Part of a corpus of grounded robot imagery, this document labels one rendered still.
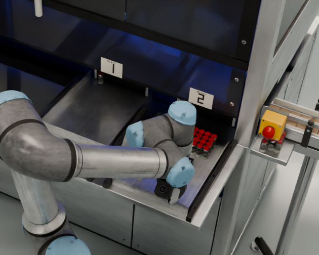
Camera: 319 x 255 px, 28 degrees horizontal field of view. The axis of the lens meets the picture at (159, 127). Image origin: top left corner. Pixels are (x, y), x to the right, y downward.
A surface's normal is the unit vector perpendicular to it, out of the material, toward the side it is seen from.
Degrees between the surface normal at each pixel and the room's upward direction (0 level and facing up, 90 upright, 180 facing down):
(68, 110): 0
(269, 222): 0
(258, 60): 90
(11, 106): 4
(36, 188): 90
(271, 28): 90
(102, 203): 90
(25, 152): 55
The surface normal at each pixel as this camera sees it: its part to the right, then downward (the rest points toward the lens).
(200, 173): 0.07, -0.75
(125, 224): -0.43, 0.57
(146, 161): 0.64, -0.11
